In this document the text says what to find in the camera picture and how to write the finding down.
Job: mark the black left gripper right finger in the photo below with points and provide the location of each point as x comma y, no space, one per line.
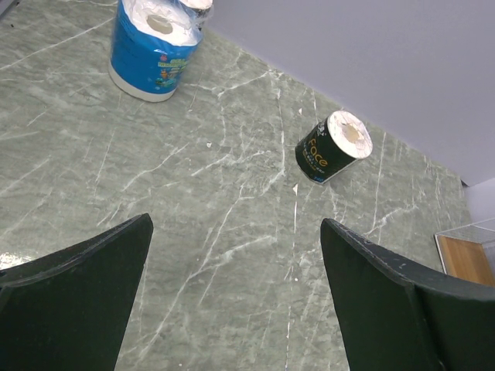
397,314

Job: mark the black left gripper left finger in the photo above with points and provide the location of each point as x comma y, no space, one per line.
69,310

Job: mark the black wrapped roll, centre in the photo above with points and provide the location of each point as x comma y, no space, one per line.
332,146

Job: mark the black wrapped roll, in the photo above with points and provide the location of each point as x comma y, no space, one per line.
198,10
332,146

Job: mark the blue wrapped roll, back left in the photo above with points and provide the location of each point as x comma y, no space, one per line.
152,43

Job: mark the black wrapped roll, back left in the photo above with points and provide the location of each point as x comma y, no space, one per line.
198,10

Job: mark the white wire wooden shelf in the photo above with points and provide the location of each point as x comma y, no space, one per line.
467,252

